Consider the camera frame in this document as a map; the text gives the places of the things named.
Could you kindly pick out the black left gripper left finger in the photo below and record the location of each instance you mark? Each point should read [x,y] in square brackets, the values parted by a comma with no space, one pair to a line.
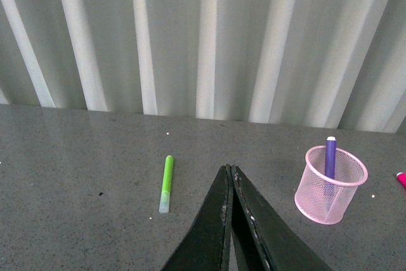
[206,246]

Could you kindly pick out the purple highlighter pen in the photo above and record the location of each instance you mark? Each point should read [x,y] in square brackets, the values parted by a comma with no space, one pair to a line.
[329,171]

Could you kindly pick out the pink mesh pen cup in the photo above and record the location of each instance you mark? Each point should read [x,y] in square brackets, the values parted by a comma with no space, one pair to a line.
[325,200]

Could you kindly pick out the pink highlighter pen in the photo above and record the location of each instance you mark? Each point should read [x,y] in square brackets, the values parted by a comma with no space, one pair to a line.
[401,177]

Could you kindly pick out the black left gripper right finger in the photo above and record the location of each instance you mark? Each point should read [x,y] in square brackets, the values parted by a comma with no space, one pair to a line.
[278,247]

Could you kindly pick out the green highlighter pen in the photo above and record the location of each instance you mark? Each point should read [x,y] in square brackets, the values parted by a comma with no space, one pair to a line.
[166,185]

